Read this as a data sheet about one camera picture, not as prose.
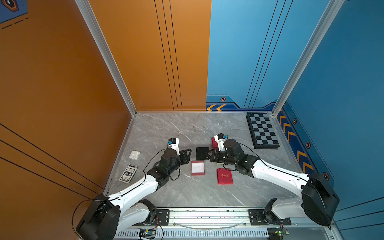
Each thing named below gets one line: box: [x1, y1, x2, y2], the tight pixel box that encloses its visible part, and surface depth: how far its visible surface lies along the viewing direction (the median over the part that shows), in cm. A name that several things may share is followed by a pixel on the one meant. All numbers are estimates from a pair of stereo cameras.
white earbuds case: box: [129, 150, 141, 161], surface depth 97 cm
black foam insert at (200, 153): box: [195, 147, 210, 161], surface depth 82 cm
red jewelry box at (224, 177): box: [217, 168, 234, 185], surface depth 87 cm
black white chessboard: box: [245, 112, 280, 150], surface depth 105 cm
